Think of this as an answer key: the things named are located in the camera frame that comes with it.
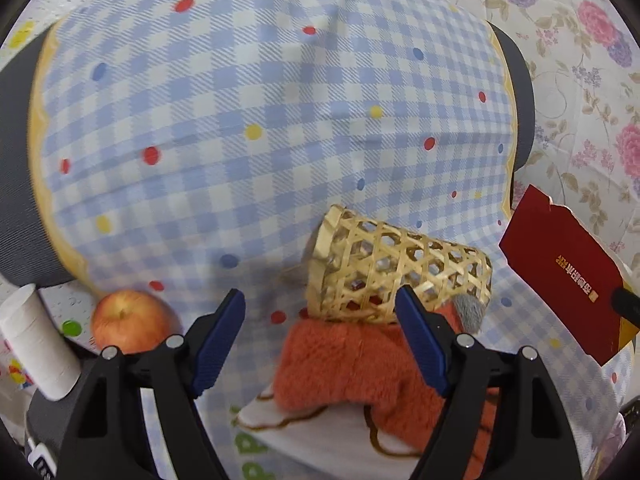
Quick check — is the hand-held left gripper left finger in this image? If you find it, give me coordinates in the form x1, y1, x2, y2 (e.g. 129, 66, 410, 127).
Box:
59, 289, 247, 480

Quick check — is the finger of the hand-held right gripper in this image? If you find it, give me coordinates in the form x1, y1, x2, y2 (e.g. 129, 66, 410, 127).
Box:
610, 286, 640, 319

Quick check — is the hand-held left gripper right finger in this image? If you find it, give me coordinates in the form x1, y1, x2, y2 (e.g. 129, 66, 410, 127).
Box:
395, 285, 583, 480

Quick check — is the orange plush cloth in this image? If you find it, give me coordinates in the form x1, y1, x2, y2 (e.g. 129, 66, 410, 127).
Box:
272, 292, 501, 480

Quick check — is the woven bamboo basket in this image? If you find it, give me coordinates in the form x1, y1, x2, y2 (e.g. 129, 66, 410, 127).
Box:
306, 204, 493, 323

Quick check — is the pink trash bag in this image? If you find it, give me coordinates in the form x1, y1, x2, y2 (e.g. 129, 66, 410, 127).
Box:
592, 402, 633, 480

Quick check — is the red apple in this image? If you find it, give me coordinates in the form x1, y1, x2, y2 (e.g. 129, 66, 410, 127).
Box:
91, 289, 173, 356

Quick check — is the white toilet paper roll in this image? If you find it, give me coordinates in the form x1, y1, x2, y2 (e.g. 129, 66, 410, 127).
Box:
0, 284, 83, 401

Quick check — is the white controller device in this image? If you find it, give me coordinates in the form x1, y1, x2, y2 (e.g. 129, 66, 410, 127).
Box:
25, 437, 58, 480

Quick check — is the floral print sheet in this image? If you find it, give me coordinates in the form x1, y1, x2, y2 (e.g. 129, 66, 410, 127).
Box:
395, 0, 640, 281

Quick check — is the blue checked dotted cloth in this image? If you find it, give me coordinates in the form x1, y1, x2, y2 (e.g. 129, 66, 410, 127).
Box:
27, 0, 631, 480

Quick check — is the grey mesh office chair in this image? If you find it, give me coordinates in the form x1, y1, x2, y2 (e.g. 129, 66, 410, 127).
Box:
0, 20, 536, 480

